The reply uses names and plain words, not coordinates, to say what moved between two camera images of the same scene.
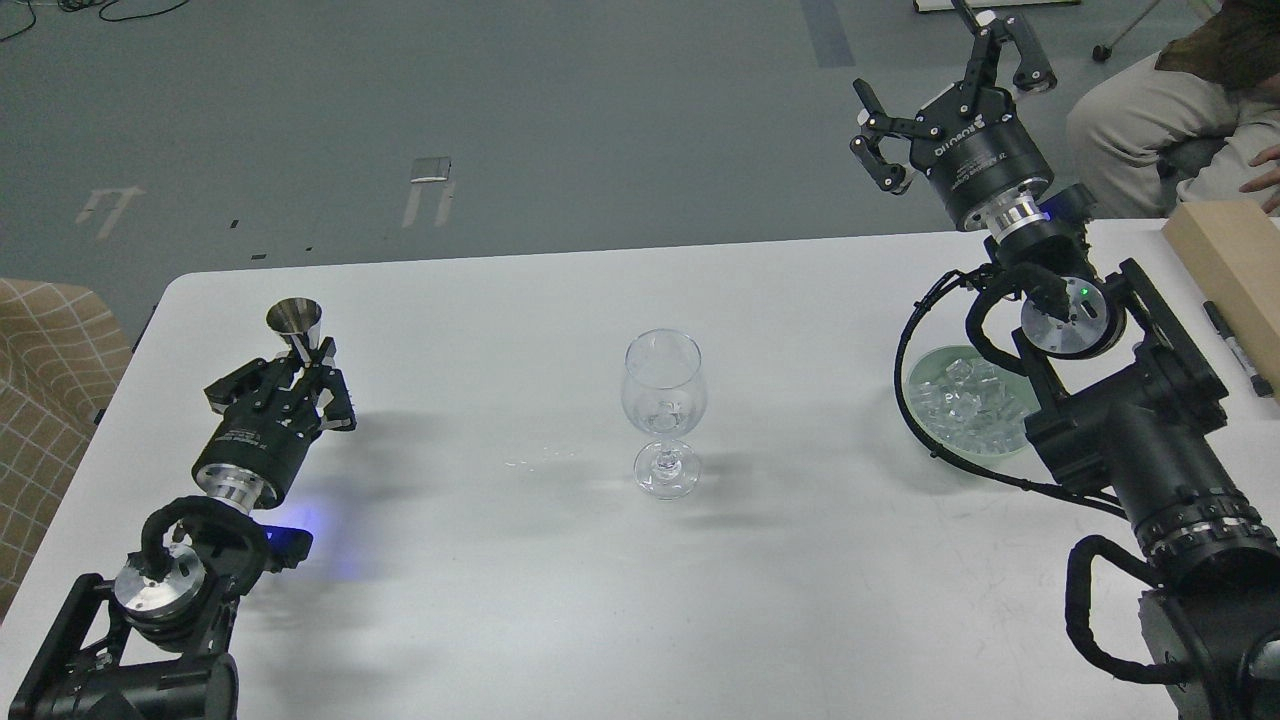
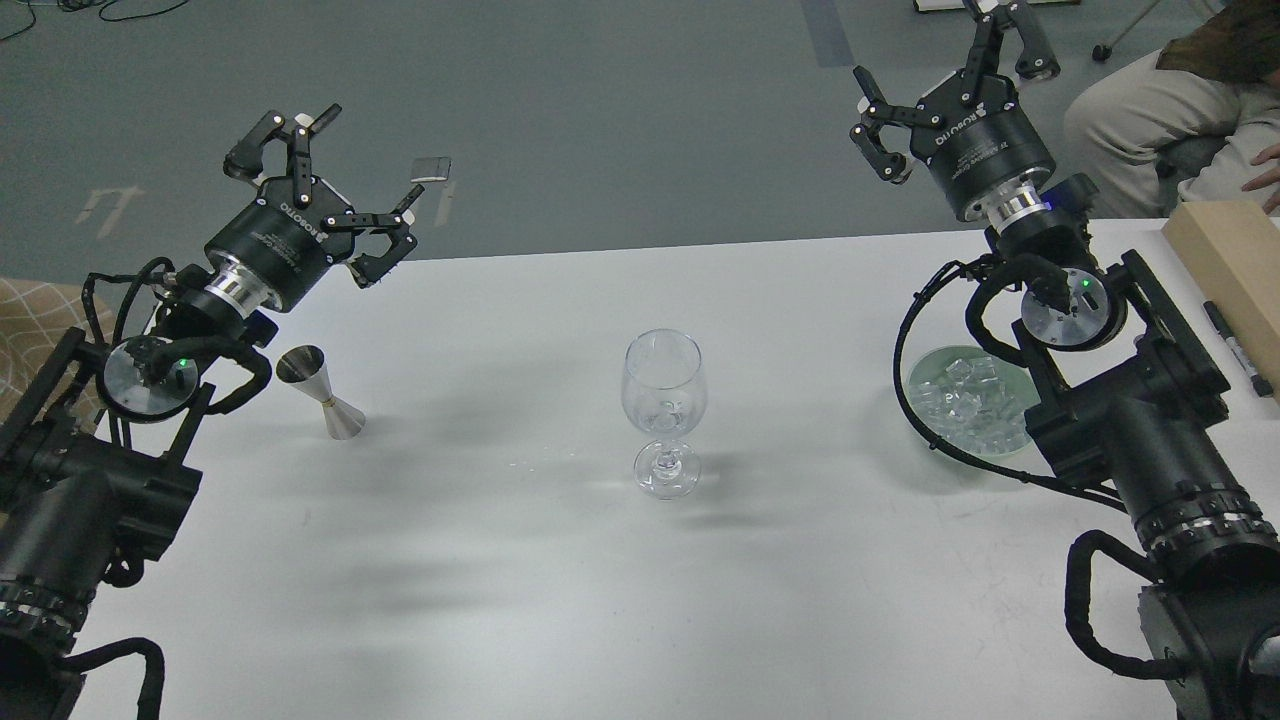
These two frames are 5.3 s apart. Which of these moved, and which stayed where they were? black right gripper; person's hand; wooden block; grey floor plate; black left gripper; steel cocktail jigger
Moved: black left gripper; steel cocktail jigger
Stayed: grey floor plate; wooden block; person's hand; black right gripper
